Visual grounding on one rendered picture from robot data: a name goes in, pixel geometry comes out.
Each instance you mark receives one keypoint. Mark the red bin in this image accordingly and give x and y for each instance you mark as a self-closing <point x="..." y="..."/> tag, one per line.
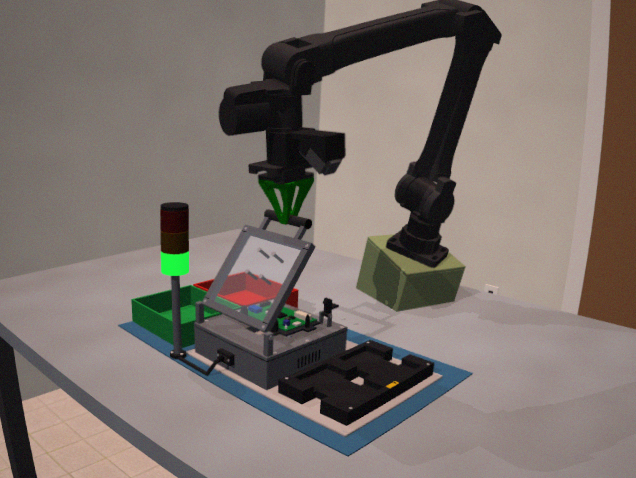
<point x="292" y="300"/>

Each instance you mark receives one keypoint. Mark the green bin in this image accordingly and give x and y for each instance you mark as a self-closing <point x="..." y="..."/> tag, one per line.
<point x="151" y="312"/>

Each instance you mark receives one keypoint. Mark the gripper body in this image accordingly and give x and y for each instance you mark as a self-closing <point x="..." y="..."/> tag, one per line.
<point x="278" y="174"/>

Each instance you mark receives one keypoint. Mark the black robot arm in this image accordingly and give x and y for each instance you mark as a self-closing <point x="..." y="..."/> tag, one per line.
<point x="250" y="107"/>

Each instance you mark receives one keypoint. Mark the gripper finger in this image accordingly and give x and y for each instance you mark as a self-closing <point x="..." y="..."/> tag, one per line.
<point x="304" y="187"/>
<point x="288" y="191"/>

